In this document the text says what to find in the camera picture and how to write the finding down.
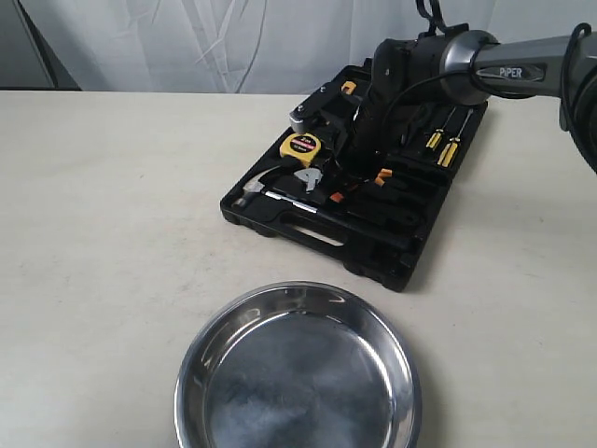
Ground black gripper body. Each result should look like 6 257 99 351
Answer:
347 86 404 168

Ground adjustable wrench black handle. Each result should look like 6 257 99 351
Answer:
294 167 368 213

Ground black plastic tool case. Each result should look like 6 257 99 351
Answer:
220 64 487 291

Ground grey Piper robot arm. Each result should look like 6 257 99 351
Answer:
320 23 596 196

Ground yellow utility knife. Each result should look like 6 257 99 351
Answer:
341 81 356 95

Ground yellow black screwdriver left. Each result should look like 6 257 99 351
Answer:
425 107 456 150

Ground yellow black screwdriver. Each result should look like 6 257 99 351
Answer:
437 108 475 168
425 107 456 150

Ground yellow black tape measure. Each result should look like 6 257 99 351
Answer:
279 133 324 168

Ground yellow black screwdriver right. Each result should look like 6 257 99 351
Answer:
437 108 475 168

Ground white wrinkled backdrop curtain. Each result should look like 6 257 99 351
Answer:
0 0 597 94

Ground round stainless steel tray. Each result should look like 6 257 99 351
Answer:
174 281 423 447

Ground pliers orange yellow handles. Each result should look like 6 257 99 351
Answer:
374 168 393 187

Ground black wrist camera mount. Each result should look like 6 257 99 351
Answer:
289 81 363 143

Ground claw hammer black handle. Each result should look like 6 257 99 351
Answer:
233 165 412 250

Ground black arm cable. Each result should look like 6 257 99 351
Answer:
372 0 593 155

